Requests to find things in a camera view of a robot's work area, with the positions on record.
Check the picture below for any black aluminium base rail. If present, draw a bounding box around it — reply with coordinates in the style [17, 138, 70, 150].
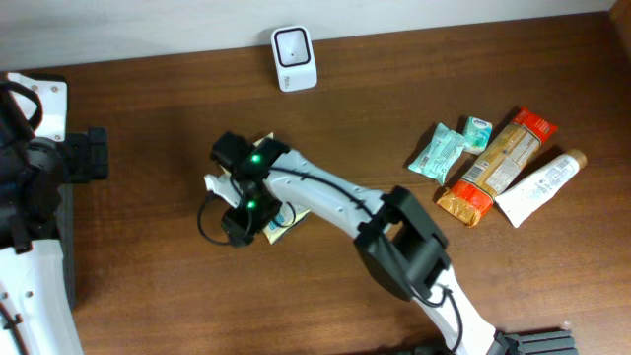
[393, 328, 579, 355]

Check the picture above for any teal snack packet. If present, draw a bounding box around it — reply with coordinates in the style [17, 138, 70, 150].
[407, 123, 464, 185]

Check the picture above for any cream wipes packet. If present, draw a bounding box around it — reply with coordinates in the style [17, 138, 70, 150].
[219, 131, 312, 246]

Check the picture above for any black mesh basket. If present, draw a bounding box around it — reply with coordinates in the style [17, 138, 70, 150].
[56, 184, 77, 310]

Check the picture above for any white Pantene tube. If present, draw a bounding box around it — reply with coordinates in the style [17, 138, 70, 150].
[495, 149, 588, 228]

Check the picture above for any small mint green bar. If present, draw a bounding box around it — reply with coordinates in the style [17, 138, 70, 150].
[462, 116, 493, 155]

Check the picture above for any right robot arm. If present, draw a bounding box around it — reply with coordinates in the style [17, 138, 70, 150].
[205, 132, 498, 354]

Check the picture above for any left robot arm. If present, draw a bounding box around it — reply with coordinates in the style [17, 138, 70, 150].
[1, 72, 109, 354]

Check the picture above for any wooden side panel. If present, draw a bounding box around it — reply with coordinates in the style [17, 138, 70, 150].
[608, 0, 631, 53]

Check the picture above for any white cube barcode scanner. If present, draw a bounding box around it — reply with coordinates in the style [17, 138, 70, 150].
[270, 26, 317, 93]

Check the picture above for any orange spaghetti package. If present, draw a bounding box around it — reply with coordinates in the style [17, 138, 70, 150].
[437, 107, 558, 227]

